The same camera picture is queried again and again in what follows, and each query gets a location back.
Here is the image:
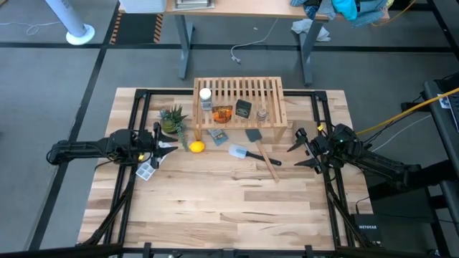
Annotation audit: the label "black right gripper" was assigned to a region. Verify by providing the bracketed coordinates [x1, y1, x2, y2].
[286, 128, 335, 176]

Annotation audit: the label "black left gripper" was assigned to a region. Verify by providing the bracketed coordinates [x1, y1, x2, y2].
[137, 120, 179, 170]

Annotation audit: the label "white-lid glass spice jar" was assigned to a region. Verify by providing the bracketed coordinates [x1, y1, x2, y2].
[199, 87, 213, 112]

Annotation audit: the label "orange spice pouch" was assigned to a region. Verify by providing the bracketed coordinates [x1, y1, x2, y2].
[211, 105, 234, 125]

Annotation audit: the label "green black pepper tin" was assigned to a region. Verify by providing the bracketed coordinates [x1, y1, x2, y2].
[235, 99, 252, 120]

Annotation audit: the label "wooden slatted shelf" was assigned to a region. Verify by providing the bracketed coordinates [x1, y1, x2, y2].
[192, 76, 289, 144]

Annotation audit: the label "potted succulent plant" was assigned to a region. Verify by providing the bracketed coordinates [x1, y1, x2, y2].
[157, 104, 189, 151]

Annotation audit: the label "small cardboard box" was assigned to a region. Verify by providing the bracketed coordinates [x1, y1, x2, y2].
[292, 120, 320, 139]

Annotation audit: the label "yellow lemon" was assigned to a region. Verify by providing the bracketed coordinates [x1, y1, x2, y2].
[189, 140, 207, 154]

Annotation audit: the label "white ice cube tray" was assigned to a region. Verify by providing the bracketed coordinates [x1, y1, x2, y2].
[135, 140, 174, 182]

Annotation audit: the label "teal blue packet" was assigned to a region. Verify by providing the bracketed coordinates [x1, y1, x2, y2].
[207, 128, 230, 146]

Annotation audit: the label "black Netgear router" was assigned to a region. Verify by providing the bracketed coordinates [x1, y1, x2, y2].
[352, 213, 384, 245]

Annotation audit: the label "white cloth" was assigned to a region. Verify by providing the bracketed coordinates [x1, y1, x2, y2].
[290, 18, 332, 42]

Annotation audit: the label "white box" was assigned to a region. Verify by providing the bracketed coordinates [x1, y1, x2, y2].
[119, 0, 168, 14]

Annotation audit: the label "black side table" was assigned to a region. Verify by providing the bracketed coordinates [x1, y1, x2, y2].
[422, 71, 459, 252]

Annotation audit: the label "stack of books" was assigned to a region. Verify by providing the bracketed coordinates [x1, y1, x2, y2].
[173, 0, 217, 11]

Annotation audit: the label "pile of clothes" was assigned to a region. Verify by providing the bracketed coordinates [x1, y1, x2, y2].
[290, 0, 391, 29]

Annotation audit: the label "wooden desk grey legs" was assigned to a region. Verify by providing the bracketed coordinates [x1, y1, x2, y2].
[118, 0, 392, 87]

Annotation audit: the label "wooden-handled dark spatula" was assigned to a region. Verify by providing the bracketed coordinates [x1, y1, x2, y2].
[245, 128, 281, 183]

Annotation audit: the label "black aluminium table frame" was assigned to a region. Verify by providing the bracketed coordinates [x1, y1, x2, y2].
[75, 87, 382, 258]

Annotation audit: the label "yellow cable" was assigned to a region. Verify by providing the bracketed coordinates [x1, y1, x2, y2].
[356, 87, 459, 136]

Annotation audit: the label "grey floor cable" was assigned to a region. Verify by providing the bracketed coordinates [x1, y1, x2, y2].
[230, 17, 280, 65]

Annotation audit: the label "white floor cable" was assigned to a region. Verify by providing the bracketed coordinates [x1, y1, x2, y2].
[0, 20, 62, 37]

